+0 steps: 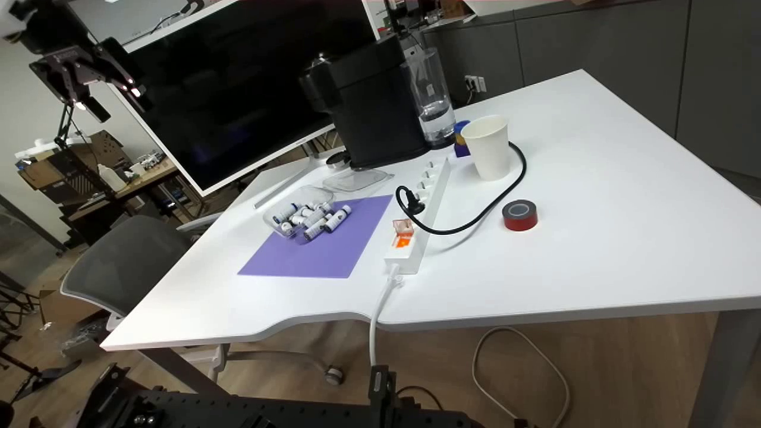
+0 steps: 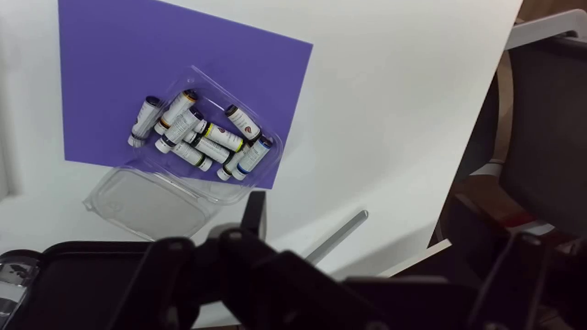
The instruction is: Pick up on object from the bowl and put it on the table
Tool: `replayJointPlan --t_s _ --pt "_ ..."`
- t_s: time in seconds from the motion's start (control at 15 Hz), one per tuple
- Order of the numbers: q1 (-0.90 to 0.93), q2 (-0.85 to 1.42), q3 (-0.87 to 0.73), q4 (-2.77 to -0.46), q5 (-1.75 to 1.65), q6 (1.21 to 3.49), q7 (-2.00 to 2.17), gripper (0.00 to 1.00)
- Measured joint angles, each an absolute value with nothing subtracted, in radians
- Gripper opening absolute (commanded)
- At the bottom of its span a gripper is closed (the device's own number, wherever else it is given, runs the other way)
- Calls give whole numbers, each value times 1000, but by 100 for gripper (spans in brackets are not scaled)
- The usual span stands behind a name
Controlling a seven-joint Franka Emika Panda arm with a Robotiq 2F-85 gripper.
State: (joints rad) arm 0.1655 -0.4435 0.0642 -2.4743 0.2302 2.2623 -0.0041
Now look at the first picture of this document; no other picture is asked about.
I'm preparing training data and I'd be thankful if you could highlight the white paper cup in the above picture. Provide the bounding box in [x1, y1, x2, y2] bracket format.
[461, 115, 511, 181]

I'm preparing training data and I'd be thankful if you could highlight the clear plastic bowl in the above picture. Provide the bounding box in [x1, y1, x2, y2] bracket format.
[263, 185, 335, 239]

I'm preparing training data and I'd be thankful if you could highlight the black cable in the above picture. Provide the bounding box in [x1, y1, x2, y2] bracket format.
[395, 141, 529, 236]

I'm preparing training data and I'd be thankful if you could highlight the heap of small white bottles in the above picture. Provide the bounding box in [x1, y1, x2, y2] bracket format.
[272, 202, 334, 242]

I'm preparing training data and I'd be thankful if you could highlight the small white bottle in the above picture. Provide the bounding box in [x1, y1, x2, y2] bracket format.
[323, 204, 353, 234]

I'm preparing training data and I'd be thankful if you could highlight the clear plastic tray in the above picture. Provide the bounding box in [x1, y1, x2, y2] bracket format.
[322, 168, 391, 193]

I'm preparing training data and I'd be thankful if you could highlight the white power strip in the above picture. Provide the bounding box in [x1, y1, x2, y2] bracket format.
[383, 158, 453, 275]

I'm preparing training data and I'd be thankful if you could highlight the white cable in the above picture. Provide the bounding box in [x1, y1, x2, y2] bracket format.
[368, 264, 405, 367]
[472, 326, 572, 426]

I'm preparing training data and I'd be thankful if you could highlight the grey office chair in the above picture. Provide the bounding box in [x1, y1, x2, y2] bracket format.
[59, 212, 347, 387]

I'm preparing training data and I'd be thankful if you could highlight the purple mat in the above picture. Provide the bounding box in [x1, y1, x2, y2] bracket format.
[237, 194, 394, 279]

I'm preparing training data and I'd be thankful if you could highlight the cardboard box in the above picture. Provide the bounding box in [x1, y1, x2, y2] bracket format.
[38, 288, 103, 326]

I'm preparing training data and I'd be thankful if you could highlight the large white-framed monitor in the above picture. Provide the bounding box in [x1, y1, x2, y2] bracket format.
[67, 0, 388, 198]

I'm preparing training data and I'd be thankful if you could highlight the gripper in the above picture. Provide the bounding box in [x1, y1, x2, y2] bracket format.
[20, 5, 153, 124]

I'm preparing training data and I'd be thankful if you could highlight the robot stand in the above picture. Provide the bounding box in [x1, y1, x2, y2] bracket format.
[76, 363, 482, 428]

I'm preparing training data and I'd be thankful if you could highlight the red tape roll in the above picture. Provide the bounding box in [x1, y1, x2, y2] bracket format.
[502, 200, 539, 232]

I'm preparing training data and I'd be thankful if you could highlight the black coffee machine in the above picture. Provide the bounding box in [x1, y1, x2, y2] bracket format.
[298, 33, 458, 172]

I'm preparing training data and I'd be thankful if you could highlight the cluttered wooden table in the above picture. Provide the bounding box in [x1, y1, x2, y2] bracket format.
[15, 130, 203, 246]

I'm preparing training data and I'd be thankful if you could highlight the blue and yellow object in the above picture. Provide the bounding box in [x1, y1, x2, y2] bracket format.
[453, 120, 472, 158]

